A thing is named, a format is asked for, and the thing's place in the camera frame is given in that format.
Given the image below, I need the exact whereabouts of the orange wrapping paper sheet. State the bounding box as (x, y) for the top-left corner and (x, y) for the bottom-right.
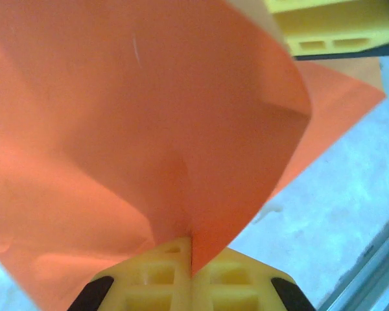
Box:
(0, 0), (386, 311)

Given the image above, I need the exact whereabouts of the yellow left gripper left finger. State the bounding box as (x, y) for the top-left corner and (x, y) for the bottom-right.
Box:
(67, 236), (193, 311)

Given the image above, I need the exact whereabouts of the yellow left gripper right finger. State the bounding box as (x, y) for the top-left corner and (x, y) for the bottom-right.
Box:
(191, 248), (317, 311)

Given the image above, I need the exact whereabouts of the long grooved aluminium rail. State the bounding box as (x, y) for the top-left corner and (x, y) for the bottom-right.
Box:
(320, 207), (389, 311)

